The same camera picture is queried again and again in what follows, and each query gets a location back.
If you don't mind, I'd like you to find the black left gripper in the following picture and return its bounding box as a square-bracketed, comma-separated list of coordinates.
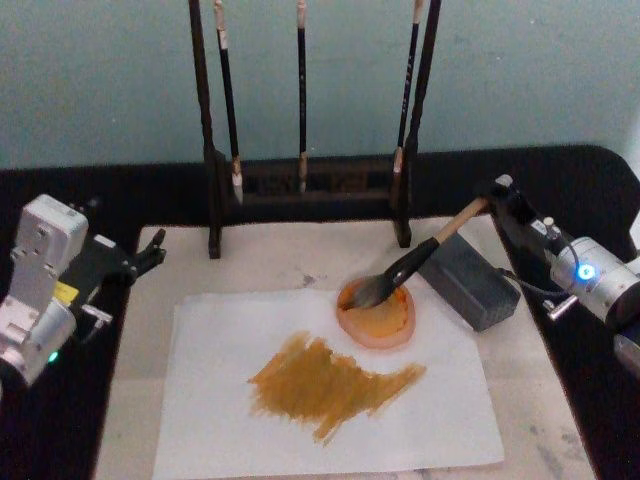
[53, 228, 168, 314]

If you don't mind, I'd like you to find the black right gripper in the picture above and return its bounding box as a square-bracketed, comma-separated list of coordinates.
[472, 173, 570, 274]

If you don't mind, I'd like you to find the large brush with wooden handle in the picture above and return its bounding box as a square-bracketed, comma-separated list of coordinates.
[342, 196, 490, 310]

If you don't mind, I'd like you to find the black table cloth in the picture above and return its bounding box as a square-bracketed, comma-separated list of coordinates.
[0, 144, 640, 480]

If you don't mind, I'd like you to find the grey rectangular block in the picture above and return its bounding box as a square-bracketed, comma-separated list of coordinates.
[418, 231, 522, 333]

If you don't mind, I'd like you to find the dark wooden brush rack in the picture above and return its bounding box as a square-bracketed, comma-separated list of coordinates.
[187, 0, 444, 260]

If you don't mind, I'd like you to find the white paper sheet with paint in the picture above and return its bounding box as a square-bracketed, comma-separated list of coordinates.
[151, 287, 506, 480]

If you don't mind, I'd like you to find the white felt mat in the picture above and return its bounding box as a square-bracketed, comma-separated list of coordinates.
[93, 213, 597, 480]

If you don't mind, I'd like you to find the pink dish of orange paint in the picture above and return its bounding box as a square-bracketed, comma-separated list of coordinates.
[335, 278, 417, 350]

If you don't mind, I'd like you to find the thin dark gripper cable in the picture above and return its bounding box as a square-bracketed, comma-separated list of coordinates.
[499, 267, 577, 322]

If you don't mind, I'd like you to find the hanging brush with black handle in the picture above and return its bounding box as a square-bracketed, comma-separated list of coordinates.
[213, 0, 245, 207]
[295, 0, 309, 195]
[391, 0, 426, 177]

